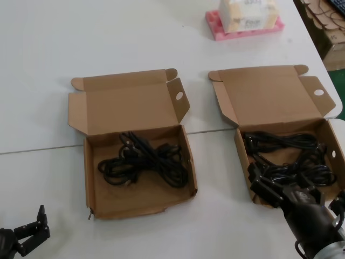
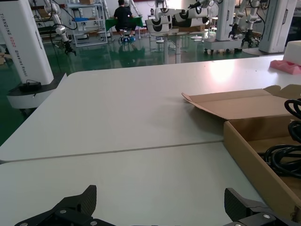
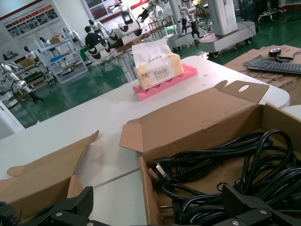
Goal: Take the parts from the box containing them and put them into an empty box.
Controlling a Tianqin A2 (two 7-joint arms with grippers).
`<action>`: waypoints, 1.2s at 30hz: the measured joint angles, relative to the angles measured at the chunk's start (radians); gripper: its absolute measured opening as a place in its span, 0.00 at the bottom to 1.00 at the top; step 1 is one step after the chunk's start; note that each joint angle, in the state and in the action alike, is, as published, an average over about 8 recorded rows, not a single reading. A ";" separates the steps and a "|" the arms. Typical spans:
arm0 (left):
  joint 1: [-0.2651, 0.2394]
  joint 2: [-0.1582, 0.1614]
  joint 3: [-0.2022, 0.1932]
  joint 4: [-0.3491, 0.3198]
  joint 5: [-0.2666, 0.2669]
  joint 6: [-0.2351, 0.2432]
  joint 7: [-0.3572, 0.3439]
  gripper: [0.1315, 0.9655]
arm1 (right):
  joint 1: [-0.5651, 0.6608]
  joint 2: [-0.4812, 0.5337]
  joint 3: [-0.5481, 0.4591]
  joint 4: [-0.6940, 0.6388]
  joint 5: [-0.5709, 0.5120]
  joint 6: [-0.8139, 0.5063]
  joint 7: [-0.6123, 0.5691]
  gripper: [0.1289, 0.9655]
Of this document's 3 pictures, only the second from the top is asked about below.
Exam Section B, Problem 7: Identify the grey folding table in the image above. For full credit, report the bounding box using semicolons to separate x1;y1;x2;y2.
161;30;208;65

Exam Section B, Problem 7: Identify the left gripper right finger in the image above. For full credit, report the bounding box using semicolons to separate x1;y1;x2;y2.
222;187;301;226

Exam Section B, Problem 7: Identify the black power cable bundle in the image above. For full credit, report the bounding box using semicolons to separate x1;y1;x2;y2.
257;98;301;179

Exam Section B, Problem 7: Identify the plain white robot column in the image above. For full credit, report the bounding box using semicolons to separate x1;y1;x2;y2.
215;0;236;41
258;0;299;54

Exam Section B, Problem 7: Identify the pink foam tray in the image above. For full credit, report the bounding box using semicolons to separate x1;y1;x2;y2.
269;59;301;75

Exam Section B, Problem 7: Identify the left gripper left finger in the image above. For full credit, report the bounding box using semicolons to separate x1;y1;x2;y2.
13;185;111;226

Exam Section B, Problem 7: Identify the grey metal shelf rack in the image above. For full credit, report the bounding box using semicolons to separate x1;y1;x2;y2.
66;0;109;48

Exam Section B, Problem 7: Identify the green cloth covered table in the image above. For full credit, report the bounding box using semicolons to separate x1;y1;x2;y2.
105;16;143;32

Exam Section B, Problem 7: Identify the white black robot shell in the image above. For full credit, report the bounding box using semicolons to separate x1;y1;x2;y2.
173;7;210;28
145;13;174;36

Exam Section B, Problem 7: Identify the white yellow tissue pack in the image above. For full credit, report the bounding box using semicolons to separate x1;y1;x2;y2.
283;40;301;67

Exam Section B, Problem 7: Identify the white lettered robot column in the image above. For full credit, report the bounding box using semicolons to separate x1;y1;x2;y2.
0;0;59;116

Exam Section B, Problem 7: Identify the brown cardboard box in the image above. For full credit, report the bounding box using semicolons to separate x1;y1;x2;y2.
181;84;301;222

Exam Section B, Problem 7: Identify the person in black shirt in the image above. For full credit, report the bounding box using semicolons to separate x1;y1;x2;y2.
113;0;143;40

